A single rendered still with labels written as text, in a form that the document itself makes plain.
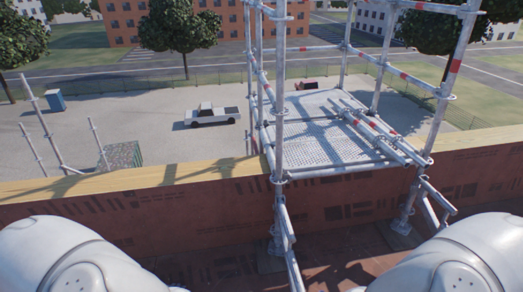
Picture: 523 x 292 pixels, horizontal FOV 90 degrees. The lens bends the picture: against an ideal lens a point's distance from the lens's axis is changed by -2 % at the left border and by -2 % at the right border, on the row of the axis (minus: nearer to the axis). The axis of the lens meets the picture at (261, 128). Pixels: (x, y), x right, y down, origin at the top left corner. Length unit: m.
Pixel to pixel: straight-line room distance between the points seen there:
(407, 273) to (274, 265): 1.84
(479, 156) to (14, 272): 2.82
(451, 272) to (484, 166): 2.56
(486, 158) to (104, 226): 3.07
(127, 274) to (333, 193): 1.90
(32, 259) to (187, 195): 1.52
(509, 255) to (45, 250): 0.68
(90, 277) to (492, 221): 0.60
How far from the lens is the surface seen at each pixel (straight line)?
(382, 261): 2.45
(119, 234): 2.32
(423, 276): 0.44
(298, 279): 1.73
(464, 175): 2.89
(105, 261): 0.45
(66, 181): 2.32
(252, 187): 1.97
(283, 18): 1.38
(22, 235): 0.59
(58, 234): 0.55
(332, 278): 2.26
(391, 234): 2.63
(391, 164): 2.10
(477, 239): 0.53
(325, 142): 2.17
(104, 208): 2.16
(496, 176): 3.19
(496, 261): 0.53
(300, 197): 2.14
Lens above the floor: 1.89
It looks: 29 degrees down
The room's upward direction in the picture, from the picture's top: 1 degrees counter-clockwise
